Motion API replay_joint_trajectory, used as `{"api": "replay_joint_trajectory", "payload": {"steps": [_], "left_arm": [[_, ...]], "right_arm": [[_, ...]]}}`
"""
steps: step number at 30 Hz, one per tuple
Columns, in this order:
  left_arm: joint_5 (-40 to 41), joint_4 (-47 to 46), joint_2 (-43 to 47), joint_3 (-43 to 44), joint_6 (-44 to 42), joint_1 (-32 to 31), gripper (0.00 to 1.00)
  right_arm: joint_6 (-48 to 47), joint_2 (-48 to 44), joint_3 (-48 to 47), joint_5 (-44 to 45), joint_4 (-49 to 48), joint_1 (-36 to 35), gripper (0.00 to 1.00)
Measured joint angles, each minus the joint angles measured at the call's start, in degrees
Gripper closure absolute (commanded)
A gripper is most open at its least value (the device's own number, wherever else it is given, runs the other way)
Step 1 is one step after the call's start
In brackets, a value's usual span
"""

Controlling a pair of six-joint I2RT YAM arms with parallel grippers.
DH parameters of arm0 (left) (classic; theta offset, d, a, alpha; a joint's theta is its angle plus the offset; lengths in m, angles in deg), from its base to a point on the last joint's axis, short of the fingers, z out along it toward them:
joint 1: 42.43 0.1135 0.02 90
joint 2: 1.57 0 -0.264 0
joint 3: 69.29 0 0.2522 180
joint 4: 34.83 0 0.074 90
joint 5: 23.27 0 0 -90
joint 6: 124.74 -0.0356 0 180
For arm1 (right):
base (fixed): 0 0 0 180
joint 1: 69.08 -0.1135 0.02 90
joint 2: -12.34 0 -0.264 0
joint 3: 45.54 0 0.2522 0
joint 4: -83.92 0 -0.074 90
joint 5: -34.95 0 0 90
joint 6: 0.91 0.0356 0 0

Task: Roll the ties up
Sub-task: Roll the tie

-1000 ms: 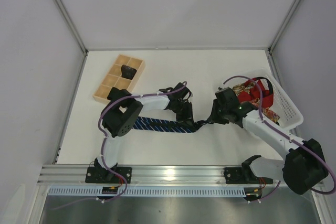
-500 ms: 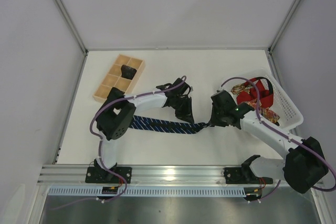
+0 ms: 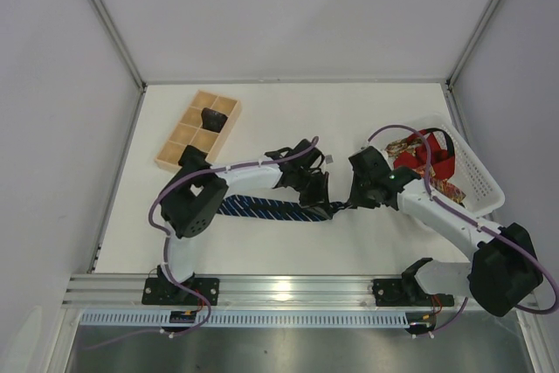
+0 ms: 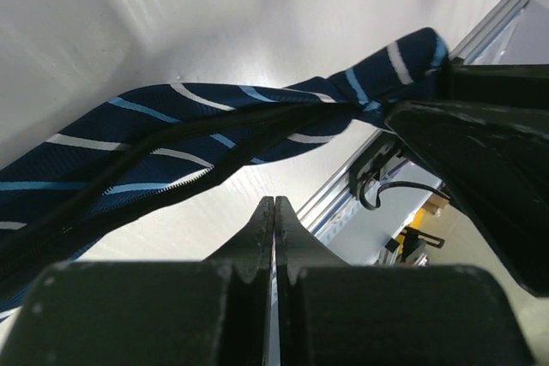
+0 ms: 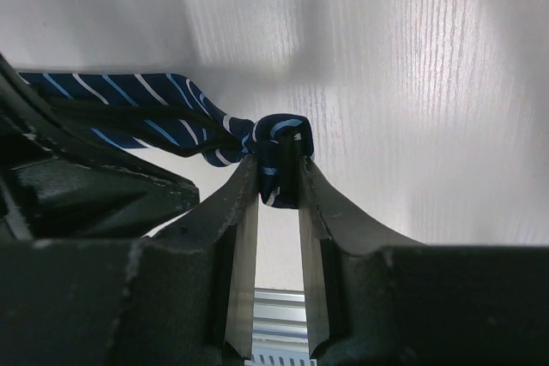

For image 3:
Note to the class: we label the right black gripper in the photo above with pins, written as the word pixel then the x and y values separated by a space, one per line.
pixel 360 189

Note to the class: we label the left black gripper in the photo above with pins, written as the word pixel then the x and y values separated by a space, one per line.
pixel 318 192

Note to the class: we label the navy blue striped tie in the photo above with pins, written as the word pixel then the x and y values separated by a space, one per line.
pixel 270 209

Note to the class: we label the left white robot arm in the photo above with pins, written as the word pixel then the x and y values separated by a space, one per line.
pixel 189 202

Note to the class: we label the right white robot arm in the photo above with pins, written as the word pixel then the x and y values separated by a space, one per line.
pixel 500 269

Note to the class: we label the red tie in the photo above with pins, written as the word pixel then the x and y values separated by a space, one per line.
pixel 436 159

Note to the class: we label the white plastic basket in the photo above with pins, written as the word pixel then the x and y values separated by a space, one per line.
pixel 432 144

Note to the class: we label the gold patterned tie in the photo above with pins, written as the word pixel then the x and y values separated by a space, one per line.
pixel 445 187

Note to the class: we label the rolled black tie upper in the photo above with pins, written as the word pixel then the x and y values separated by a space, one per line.
pixel 212 120

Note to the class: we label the wooden compartment organizer box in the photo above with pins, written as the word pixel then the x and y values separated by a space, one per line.
pixel 188 131

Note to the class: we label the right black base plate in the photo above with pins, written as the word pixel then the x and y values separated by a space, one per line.
pixel 398 292

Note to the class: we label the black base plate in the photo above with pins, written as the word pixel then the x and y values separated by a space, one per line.
pixel 160 292
pixel 398 292

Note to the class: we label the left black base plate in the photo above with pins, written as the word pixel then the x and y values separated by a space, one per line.
pixel 160 292

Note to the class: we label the aluminium mounting rail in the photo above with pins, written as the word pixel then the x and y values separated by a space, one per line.
pixel 275 292

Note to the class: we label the white slotted cable duct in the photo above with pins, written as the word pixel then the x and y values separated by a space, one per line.
pixel 244 319

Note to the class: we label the right aluminium frame post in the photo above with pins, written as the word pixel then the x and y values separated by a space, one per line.
pixel 479 29

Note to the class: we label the aluminium frame post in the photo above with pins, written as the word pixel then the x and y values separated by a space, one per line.
pixel 479 29
pixel 108 25

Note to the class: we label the left aluminium frame post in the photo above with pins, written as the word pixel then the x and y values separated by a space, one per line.
pixel 108 25

